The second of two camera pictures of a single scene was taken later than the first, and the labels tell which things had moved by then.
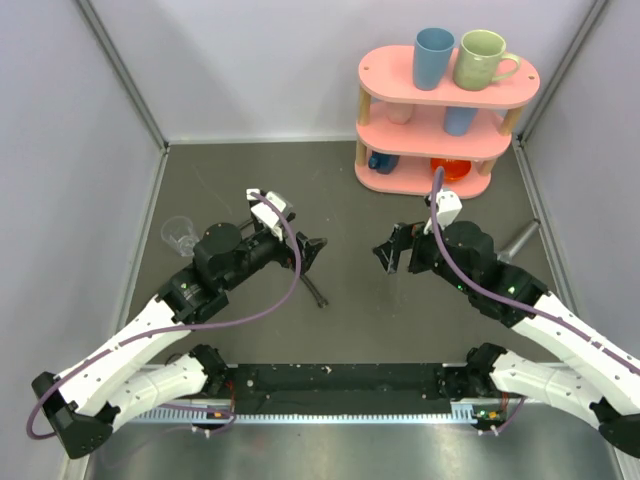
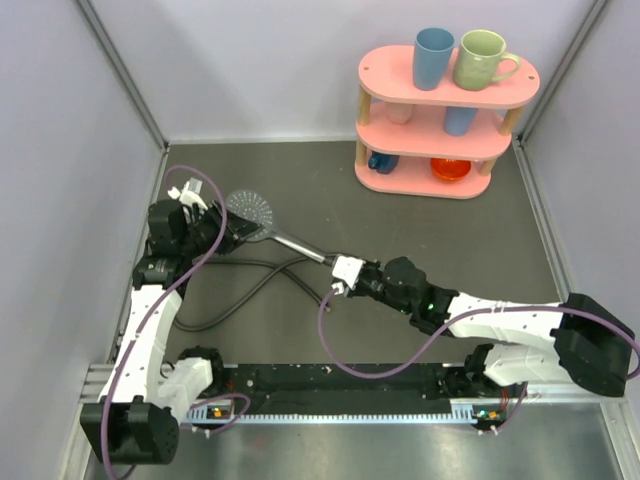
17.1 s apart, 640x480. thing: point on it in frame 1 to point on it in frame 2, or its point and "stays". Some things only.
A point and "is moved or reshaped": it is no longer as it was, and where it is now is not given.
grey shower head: [507, 255] is moved or reshaped
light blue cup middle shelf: [458, 120] stays
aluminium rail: [460, 413] stays
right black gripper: [402, 239] to [356, 292]
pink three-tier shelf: [405, 132] stays
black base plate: [333, 389] stays
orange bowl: [454, 169] stays
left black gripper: [307, 249] to [236, 228]
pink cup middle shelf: [399, 113] stays
